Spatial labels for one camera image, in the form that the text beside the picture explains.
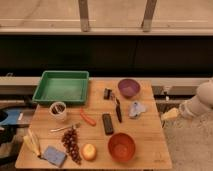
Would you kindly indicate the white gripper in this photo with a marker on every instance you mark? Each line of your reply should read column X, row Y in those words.
column 174, row 112

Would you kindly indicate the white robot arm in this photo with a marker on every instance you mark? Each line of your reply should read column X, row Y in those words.
column 201, row 103

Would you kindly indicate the purple bowl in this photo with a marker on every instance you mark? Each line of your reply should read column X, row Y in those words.
column 129, row 87

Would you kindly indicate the red bowl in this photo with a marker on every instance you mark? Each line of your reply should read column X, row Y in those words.
column 121, row 147

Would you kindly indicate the crumpled blue cloth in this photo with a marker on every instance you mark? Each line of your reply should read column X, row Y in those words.
column 136, row 109

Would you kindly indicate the black rectangular remote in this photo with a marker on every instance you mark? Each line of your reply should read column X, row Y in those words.
column 108, row 126

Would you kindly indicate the small black block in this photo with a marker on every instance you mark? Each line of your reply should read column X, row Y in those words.
column 107, row 93

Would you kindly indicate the yellow apple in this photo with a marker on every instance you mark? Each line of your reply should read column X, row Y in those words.
column 89, row 152

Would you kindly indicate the metal fork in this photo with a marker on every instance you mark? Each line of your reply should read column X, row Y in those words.
column 77, row 125

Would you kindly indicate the bunch of dark grapes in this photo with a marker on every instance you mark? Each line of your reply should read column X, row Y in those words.
column 70, row 142

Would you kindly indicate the green plastic tray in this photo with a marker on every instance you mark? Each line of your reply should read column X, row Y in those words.
column 70, row 87

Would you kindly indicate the white cup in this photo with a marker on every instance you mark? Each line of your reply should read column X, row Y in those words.
column 58, row 111

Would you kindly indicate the blue sponge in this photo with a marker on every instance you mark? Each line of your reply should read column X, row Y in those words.
column 54, row 156

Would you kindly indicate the corn cob with husk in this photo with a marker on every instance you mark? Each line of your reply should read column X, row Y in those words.
column 32, row 142

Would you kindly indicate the blue object at left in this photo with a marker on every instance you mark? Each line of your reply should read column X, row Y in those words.
column 10, row 116

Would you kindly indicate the black handled knife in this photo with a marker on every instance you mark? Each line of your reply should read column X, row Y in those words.
column 118, row 110

